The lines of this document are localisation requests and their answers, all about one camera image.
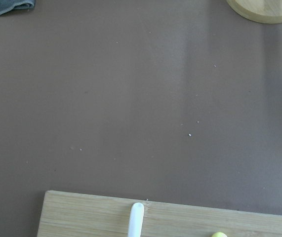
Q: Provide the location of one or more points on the white spoon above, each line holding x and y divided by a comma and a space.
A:
136, 220

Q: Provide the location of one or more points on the wooden cutting board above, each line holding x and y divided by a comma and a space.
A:
67, 214

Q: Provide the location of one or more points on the yellow plastic knife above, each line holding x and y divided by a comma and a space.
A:
219, 234

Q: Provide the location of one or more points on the wooden mug tree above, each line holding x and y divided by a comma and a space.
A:
261, 11

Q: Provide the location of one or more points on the grey folded cloth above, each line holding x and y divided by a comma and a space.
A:
9, 5

